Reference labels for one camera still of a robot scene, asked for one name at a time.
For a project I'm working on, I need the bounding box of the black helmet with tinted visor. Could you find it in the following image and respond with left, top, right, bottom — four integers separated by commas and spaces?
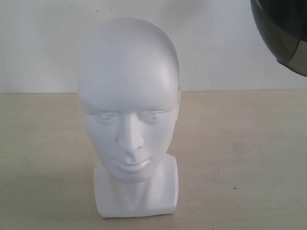
250, 0, 307, 77

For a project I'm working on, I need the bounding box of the white mannequin head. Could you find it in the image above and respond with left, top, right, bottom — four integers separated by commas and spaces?
78, 18, 181, 218

